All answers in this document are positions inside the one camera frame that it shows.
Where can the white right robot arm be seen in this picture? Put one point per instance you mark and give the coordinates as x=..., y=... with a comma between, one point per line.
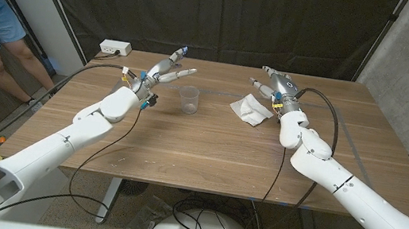
x=357, y=200

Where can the black round fan grille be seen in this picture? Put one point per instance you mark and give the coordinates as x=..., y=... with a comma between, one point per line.
x=132, y=188

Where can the black backdrop curtain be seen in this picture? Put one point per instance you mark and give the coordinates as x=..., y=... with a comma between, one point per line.
x=218, y=16

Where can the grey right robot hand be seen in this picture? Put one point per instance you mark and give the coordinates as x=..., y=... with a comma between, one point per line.
x=284, y=87

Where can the white table leg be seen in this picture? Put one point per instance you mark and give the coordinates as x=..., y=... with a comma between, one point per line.
x=110, y=197

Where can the clear plastic measuring cup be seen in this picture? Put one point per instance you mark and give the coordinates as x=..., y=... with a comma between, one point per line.
x=189, y=102

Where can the white tissue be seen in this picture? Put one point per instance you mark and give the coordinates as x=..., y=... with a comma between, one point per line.
x=251, y=111

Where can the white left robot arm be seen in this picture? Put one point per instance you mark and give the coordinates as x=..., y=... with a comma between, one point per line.
x=42, y=156

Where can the clear plastic floor bag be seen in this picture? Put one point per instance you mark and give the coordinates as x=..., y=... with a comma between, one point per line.
x=152, y=213

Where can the white power strip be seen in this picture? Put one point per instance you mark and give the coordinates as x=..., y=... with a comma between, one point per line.
x=115, y=47

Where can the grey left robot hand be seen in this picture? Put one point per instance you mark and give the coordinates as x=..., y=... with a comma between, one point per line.
x=160, y=70

